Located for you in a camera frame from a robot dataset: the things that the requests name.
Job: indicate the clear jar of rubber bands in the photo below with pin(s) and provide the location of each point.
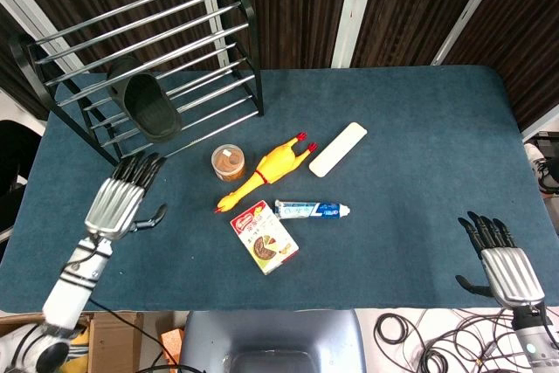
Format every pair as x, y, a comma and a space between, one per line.
228, 163

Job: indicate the black shoe rack, metal bars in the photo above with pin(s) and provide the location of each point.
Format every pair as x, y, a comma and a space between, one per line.
255, 63

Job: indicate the cream rectangular lidded case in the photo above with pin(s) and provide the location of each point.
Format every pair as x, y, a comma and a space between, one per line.
338, 150

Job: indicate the white partition frame post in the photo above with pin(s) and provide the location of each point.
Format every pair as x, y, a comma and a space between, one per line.
211, 19
471, 10
354, 10
26, 2

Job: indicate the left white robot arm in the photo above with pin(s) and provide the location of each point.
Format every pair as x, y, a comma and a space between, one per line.
72, 290

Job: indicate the white red biscuit box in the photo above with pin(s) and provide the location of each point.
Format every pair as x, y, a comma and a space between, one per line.
264, 237

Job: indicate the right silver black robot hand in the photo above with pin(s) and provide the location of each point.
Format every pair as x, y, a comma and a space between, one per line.
511, 272

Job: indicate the black chair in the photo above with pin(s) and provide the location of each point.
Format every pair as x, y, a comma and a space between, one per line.
15, 159

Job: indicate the blue white toothpaste tube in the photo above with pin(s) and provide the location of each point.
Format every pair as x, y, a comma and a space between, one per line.
310, 210

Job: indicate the orange block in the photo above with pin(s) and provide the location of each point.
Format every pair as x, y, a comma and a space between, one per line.
171, 344

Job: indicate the yellow rubber chicken toy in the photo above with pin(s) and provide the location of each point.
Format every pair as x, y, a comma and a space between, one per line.
275, 163

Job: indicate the blue table cloth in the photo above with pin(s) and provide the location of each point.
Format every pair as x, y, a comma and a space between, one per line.
393, 237

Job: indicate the black rubber slipper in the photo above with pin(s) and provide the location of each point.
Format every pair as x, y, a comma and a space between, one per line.
148, 106

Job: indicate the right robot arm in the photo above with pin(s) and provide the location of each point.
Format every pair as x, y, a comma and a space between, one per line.
535, 342

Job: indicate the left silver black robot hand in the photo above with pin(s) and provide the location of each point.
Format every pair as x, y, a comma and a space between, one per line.
113, 207

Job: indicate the brown cardboard box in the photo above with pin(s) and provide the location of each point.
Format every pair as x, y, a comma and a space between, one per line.
115, 338

